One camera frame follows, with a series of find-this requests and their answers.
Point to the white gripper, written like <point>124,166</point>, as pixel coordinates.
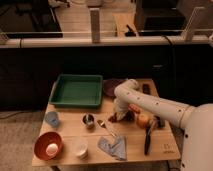
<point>120,108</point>

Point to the dark red grape bunch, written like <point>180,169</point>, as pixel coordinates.
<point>128,117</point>

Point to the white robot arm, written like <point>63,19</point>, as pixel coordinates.
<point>196,122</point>

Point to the small metal cup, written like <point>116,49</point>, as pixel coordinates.
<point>88,120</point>

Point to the clear plastic cup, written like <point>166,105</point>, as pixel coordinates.
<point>80,147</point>

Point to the blue plastic cup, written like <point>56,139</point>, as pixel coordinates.
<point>52,119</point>

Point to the orange carrot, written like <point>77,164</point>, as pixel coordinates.
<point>134,108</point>

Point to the silver fork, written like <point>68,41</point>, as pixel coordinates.
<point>103,125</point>

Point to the purple bowl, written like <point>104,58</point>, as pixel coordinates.
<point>109,86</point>

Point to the yellow orange apple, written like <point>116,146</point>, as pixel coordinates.
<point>142,120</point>

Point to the black rectangular block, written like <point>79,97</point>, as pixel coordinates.
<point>146,89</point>

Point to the blue grey cloth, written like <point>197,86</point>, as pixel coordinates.
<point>117,149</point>

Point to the black brush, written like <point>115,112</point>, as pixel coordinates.
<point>160,122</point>

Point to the green plastic tray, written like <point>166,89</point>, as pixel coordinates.
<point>77,91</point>

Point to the white egg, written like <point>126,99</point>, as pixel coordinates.
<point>51,149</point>

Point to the red bowl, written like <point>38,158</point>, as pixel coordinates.
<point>43,141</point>

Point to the black handled knife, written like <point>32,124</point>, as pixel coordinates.
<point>147,140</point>

